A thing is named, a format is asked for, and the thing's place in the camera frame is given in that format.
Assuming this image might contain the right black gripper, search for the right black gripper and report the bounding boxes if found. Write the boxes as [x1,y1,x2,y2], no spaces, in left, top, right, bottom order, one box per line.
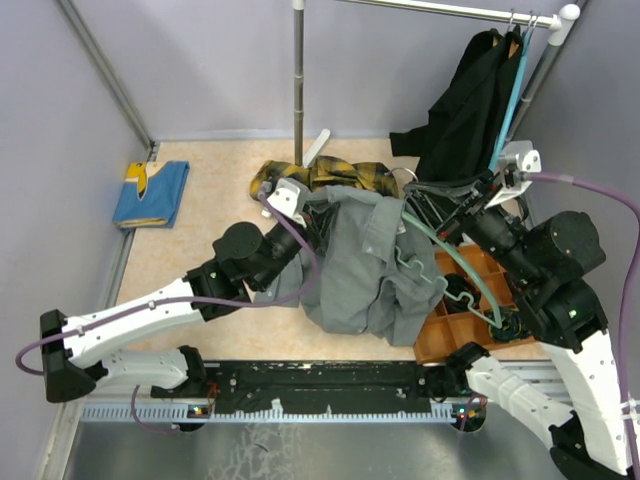
[403,167,542,283]

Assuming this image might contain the yellow black plaid shirt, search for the yellow black plaid shirt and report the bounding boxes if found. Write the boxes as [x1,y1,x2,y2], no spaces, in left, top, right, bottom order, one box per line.
[249,155,399,200]

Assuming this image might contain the grey button-up shirt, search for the grey button-up shirt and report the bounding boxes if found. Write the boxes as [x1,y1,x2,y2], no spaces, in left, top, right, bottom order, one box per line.
[287,186,443,347]

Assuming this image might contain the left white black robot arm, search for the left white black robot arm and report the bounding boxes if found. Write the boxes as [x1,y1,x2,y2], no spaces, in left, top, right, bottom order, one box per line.
[37,205,317,403]

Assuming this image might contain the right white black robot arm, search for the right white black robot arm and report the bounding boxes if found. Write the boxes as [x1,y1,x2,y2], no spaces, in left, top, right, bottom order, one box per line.
[404,167,639,479]

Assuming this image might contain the folded blue shirt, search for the folded blue shirt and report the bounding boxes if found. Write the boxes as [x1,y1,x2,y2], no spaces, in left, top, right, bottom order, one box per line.
[113,161,190,230]

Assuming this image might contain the white rack foot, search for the white rack foot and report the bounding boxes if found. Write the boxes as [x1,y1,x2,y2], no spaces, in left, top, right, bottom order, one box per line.
[302,129,331,168]

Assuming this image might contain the rolled black orange tie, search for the rolled black orange tie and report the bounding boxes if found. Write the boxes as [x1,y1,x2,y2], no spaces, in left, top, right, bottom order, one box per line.
[443,273,481,314]

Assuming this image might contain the black hanging garments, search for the black hanging garments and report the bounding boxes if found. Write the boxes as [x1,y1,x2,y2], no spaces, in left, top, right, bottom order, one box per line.
[389,27,523,182]

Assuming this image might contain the orange wooden compartment tray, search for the orange wooden compartment tray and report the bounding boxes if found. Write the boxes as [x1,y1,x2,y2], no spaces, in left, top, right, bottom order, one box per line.
[414,244,547,363]

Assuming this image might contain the rolled dark blue tie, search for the rolled dark blue tie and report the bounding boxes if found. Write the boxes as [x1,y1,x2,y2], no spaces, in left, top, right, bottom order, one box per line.
[488,307,531,344]

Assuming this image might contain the metal clothes rack pole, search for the metal clothes rack pole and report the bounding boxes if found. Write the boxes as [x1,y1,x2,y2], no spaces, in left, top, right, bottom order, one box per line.
[292,0,306,166]

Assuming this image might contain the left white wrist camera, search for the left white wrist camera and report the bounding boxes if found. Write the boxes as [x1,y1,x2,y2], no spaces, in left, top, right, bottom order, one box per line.
[267,178,310,227]

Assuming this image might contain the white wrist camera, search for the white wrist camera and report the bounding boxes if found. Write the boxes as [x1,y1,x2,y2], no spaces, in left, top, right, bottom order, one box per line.
[267,178,310,227]
[486,140,542,209]

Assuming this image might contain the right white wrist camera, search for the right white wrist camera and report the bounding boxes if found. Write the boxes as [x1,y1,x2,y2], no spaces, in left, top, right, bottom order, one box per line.
[486,140,542,209]

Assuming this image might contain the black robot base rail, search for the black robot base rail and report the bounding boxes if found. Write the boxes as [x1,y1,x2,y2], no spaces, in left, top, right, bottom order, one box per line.
[151,361,472,415]

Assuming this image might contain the horizontal metal clothes rail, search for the horizontal metal clothes rail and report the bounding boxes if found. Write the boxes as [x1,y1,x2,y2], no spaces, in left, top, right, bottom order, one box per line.
[353,0,582,31]

